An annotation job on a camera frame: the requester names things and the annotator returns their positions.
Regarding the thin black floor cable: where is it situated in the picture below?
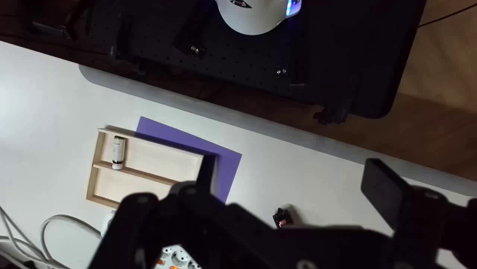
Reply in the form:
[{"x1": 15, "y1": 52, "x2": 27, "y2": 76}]
[{"x1": 417, "y1": 0, "x2": 477, "y2": 28}]

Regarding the small white cylinder bottle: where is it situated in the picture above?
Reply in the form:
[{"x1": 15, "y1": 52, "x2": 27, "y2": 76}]
[{"x1": 109, "y1": 134, "x2": 128, "y2": 172}]

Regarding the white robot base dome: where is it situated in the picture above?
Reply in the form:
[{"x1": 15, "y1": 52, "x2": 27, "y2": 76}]
[{"x1": 213, "y1": 0, "x2": 304, "y2": 37}]

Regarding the purple mat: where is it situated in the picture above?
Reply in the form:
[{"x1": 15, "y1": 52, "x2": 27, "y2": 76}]
[{"x1": 134, "y1": 115, "x2": 243, "y2": 204}]

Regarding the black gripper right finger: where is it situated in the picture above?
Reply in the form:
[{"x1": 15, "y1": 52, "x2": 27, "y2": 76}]
[{"x1": 359, "y1": 157, "x2": 477, "y2": 269}]

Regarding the light wooden shelf box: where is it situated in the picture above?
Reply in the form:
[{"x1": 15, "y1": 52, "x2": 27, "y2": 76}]
[{"x1": 85, "y1": 125, "x2": 208, "y2": 209}]

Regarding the bundle of grey cables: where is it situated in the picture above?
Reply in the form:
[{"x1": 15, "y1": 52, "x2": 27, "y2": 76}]
[{"x1": 0, "y1": 206, "x2": 52, "y2": 269}]

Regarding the small black red object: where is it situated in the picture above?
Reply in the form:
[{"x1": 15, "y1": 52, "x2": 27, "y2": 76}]
[{"x1": 271, "y1": 206, "x2": 295, "y2": 230}]

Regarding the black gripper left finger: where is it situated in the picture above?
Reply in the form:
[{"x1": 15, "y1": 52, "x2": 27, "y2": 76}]
[{"x1": 88, "y1": 181, "x2": 280, "y2": 269}]

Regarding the black perforated robot cart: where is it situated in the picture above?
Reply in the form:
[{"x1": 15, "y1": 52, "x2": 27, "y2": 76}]
[{"x1": 0, "y1": 0, "x2": 429, "y2": 125}]

